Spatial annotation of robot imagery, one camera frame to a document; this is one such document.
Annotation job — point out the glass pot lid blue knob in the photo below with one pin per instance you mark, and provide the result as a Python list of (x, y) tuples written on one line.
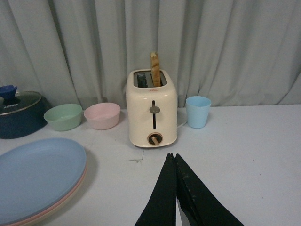
[(12, 101)]

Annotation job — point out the cream toaster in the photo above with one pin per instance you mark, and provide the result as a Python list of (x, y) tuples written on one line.
[(152, 111)]

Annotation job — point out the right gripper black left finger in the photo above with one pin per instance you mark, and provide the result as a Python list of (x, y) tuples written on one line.
[(161, 207)]

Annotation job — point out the grey curtain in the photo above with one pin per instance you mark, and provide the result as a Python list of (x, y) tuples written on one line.
[(235, 52)]

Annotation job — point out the toast slice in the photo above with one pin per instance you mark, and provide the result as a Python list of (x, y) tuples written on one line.
[(155, 69)]

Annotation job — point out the pink bowl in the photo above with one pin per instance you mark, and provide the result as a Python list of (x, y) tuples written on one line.
[(103, 116)]

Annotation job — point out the dark blue saucepan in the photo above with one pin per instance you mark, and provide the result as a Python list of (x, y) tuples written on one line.
[(24, 122)]

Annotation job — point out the green bowl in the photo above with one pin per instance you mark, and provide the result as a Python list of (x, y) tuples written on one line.
[(64, 117)]

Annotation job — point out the light blue plate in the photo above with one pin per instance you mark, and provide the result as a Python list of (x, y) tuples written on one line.
[(36, 175)]

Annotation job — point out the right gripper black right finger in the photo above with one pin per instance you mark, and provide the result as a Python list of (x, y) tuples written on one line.
[(199, 205)]

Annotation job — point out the pink plate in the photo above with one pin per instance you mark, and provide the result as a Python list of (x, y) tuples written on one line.
[(55, 207)]

